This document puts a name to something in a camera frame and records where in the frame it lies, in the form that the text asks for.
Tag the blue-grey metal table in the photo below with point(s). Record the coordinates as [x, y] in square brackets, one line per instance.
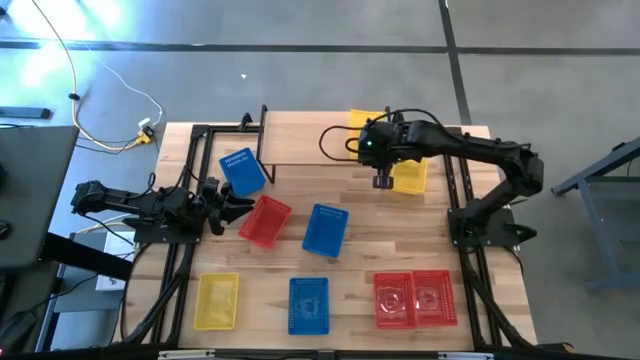
[595, 167]

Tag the white paper box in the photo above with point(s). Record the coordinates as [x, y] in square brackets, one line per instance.
[117, 245]

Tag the yellow plastic basket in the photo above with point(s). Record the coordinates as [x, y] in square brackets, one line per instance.
[216, 302]
[412, 177]
[357, 120]

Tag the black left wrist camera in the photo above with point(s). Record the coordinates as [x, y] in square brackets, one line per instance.
[210, 186]

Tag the wooden shelf with black legs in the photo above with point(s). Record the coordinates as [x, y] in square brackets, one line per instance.
[300, 137]

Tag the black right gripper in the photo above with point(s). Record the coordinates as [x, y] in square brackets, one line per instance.
[382, 150]

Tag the blue plastic basket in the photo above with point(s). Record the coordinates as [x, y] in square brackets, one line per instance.
[308, 306]
[325, 231]
[242, 172]

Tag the white frame bracket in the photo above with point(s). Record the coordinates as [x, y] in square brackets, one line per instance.
[185, 354]
[465, 356]

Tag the black aluminium rig frame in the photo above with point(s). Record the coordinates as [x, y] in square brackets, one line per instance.
[225, 129]

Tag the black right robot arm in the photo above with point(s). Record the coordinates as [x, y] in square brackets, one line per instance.
[500, 155]

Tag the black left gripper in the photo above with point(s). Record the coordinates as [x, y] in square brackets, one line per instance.
[207, 207]

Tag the grey desk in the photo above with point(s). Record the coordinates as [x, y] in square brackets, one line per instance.
[35, 190]

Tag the red plastic basket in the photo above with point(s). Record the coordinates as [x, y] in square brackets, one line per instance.
[436, 298]
[265, 222]
[395, 300]

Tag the black desk support beam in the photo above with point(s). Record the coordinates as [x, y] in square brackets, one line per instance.
[85, 257]

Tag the white plug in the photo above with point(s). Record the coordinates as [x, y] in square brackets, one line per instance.
[144, 121]

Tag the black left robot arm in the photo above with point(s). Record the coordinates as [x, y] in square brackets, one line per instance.
[125, 200]

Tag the yellow power adapter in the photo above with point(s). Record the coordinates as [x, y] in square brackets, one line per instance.
[145, 136]

